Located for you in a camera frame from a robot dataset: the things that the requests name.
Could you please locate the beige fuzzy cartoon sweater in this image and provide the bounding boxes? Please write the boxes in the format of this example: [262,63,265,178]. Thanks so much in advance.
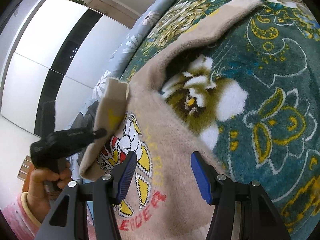
[80,0,260,239]

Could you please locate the person left hand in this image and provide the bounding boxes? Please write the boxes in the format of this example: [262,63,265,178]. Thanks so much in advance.
[27,161,72,223]

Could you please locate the blue green floral blanket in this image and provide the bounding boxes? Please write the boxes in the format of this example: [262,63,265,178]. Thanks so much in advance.
[121,0,319,239]

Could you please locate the dark grey trousers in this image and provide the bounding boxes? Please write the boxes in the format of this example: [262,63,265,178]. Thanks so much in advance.
[68,99,99,131]

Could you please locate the pink sleeve forearm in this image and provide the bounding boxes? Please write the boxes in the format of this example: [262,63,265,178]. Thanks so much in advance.
[3,192,41,240]

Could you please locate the yellow hair band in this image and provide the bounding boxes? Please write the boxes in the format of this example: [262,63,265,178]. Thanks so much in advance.
[21,191,43,228]

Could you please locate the white black wardrobe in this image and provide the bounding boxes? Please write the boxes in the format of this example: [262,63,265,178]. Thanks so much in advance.
[1,0,129,135]

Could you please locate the grey floral quilt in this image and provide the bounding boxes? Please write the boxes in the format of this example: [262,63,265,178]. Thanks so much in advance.
[92,0,176,100]

